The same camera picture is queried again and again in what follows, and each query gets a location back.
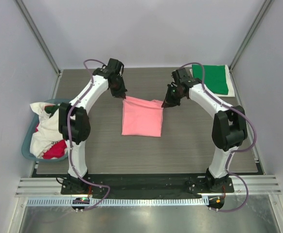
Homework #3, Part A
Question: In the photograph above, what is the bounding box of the pink t-shirt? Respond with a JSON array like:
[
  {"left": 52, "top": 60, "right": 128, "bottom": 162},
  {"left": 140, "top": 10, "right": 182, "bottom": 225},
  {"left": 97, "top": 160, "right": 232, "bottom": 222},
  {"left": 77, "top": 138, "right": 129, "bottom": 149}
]
[{"left": 122, "top": 96, "right": 163, "bottom": 137}]

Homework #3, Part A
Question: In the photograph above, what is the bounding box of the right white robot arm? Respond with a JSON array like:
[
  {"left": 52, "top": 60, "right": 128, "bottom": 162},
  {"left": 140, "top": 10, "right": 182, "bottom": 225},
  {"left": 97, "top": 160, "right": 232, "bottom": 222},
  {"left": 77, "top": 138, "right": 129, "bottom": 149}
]
[{"left": 162, "top": 68, "right": 248, "bottom": 192}]

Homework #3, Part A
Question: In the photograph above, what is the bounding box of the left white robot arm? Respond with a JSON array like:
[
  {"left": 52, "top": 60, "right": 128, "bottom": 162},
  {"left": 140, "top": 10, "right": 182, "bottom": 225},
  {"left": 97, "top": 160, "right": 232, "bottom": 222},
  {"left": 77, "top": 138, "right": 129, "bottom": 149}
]
[{"left": 58, "top": 58, "right": 127, "bottom": 194}]

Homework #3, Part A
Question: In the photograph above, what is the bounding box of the folded green t-shirt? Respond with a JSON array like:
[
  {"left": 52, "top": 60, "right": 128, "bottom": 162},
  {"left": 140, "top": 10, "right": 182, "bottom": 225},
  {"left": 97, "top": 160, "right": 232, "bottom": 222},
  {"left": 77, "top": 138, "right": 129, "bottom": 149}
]
[{"left": 203, "top": 65, "right": 229, "bottom": 95}]

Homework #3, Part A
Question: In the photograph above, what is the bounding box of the folded white t-shirt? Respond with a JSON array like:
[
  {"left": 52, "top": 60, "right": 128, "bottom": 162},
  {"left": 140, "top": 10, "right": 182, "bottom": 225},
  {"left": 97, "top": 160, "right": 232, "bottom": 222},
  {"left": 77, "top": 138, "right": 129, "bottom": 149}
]
[{"left": 189, "top": 64, "right": 236, "bottom": 98}]

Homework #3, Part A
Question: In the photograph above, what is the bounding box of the dark green t-shirt in basket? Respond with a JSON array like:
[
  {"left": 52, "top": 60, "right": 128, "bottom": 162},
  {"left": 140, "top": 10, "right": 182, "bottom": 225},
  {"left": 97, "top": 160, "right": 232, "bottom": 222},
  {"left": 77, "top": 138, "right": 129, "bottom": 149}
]
[{"left": 44, "top": 105, "right": 59, "bottom": 118}]

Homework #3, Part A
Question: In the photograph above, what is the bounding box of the white t-shirt in basket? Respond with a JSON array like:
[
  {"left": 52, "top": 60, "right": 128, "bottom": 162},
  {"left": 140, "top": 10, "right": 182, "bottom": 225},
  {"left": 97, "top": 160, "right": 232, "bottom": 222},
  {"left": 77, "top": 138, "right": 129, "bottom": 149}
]
[{"left": 30, "top": 102, "right": 67, "bottom": 160}]

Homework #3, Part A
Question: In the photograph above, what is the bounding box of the red t-shirt in basket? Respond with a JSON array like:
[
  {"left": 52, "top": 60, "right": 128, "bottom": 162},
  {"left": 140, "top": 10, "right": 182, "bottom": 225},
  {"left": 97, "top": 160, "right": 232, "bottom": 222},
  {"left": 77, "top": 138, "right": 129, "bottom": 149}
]
[{"left": 30, "top": 124, "right": 67, "bottom": 160}]

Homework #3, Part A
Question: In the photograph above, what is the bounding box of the blue laundry basket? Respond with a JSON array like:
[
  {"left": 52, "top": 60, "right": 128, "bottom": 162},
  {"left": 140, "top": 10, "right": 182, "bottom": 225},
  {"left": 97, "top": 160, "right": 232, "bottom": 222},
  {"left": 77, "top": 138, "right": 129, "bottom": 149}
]
[{"left": 21, "top": 99, "right": 70, "bottom": 163}]

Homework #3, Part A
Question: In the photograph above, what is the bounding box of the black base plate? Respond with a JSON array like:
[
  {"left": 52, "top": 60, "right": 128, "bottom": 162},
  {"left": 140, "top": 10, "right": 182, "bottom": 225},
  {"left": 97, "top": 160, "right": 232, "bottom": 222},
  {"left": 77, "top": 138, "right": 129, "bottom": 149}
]
[{"left": 56, "top": 173, "right": 234, "bottom": 200}]

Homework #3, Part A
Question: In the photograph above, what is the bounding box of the slotted white cable duct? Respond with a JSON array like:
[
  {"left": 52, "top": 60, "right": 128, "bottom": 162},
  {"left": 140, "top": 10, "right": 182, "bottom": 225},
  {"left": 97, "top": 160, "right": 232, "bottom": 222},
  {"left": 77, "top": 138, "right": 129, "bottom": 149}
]
[{"left": 27, "top": 196, "right": 209, "bottom": 207}]

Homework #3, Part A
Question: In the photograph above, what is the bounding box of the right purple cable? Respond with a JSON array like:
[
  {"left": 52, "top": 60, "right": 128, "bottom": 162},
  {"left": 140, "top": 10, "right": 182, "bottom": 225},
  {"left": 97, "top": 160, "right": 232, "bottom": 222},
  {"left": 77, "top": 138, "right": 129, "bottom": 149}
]
[{"left": 177, "top": 62, "right": 258, "bottom": 213}]

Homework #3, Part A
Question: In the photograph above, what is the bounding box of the right aluminium frame post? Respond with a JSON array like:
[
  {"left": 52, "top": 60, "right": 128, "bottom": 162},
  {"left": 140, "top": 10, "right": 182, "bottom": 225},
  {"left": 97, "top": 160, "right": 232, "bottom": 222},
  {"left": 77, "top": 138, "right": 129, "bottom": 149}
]
[{"left": 229, "top": 0, "right": 275, "bottom": 71}]

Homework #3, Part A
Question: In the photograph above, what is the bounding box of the aluminium frame post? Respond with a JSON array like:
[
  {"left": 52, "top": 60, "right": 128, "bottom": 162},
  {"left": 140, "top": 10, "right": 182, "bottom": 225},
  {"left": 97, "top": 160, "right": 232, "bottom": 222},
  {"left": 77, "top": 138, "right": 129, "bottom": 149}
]
[
  {"left": 229, "top": 0, "right": 275, "bottom": 71},
  {"left": 14, "top": 0, "right": 62, "bottom": 75}
]

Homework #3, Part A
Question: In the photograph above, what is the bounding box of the left aluminium frame post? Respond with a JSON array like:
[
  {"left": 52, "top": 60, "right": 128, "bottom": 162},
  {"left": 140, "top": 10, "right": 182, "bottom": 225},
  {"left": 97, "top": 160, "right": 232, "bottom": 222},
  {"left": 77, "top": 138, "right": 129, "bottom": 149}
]
[{"left": 14, "top": 0, "right": 62, "bottom": 75}]

